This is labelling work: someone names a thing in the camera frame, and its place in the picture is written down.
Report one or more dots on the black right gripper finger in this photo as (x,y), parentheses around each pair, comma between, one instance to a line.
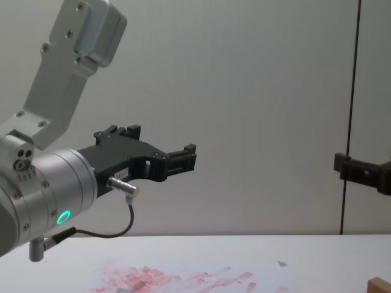
(357,169)

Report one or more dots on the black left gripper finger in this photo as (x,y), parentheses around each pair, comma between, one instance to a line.
(117,132)
(175,164)

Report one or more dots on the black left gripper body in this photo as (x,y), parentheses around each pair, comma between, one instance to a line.
(122,158)

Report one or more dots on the white red-stained table cloth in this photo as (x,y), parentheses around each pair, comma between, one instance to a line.
(214,259)

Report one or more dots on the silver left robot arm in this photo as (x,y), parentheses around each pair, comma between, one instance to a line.
(46,186)

